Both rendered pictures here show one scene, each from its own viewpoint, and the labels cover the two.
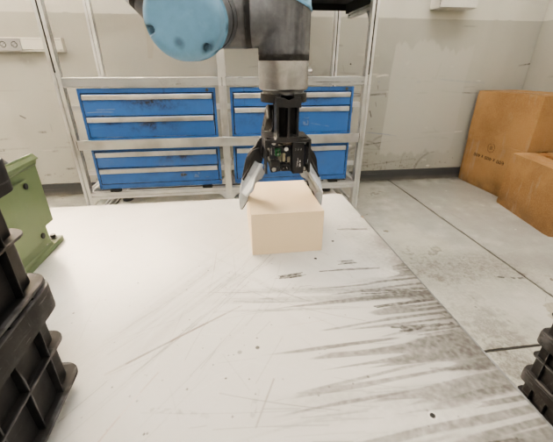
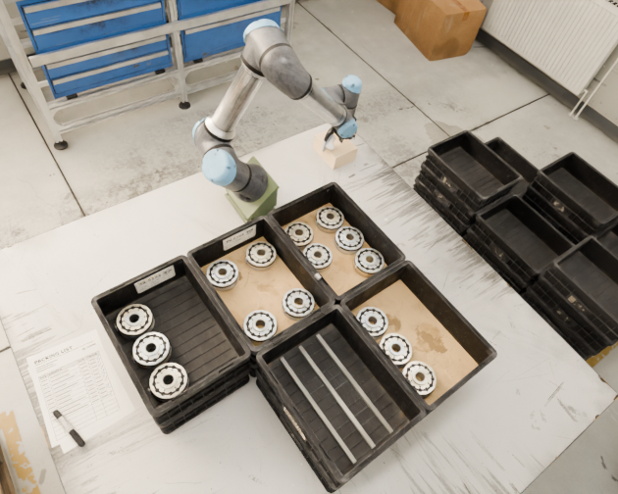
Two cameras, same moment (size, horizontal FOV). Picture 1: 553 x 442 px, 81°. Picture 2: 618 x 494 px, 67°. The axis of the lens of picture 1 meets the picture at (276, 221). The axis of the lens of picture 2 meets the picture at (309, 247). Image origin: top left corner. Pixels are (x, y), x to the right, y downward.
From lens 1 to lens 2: 165 cm
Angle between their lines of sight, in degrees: 39
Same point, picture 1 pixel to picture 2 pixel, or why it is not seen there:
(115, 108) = (61, 14)
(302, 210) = (350, 150)
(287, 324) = (362, 193)
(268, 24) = (349, 101)
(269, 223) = (340, 158)
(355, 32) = not seen: outside the picture
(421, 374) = (397, 195)
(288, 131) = not seen: hidden behind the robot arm
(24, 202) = not seen: hidden behind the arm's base
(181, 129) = (129, 22)
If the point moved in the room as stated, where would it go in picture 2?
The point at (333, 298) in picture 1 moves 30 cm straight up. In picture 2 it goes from (369, 180) to (386, 127)
